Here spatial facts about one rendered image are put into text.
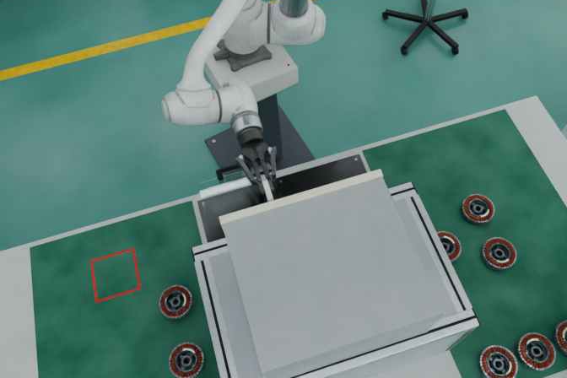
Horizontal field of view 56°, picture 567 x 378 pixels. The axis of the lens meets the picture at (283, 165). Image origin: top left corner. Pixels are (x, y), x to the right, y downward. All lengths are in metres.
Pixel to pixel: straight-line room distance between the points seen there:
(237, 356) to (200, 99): 0.72
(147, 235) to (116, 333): 0.35
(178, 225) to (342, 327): 0.93
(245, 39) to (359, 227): 1.03
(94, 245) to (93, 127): 1.34
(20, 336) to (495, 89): 2.68
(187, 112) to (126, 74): 1.90
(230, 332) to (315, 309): 0.30
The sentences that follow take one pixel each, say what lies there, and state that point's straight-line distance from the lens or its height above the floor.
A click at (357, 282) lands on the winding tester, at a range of 1.29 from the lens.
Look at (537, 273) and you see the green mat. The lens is 2.03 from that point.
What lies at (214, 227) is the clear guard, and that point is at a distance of 1.63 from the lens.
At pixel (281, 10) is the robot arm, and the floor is 1.12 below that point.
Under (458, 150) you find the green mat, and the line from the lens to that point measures 2.16.
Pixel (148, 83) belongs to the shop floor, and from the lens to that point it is 3.38.
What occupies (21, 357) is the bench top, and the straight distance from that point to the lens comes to 2.06.
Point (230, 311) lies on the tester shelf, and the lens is 1.49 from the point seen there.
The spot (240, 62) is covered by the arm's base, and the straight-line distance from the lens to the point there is 2.19.
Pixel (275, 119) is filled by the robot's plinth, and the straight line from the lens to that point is 2.58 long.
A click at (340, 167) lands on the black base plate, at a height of 0.77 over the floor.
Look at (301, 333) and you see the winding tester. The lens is 1.26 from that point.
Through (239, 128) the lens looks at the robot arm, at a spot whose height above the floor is 1.22.
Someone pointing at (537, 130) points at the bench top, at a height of 0.75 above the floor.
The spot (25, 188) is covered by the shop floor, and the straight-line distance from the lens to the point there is 3.26.
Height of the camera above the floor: 2.55
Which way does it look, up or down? 61 degrees down
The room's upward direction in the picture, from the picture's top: 6 degrees counter-clockwise
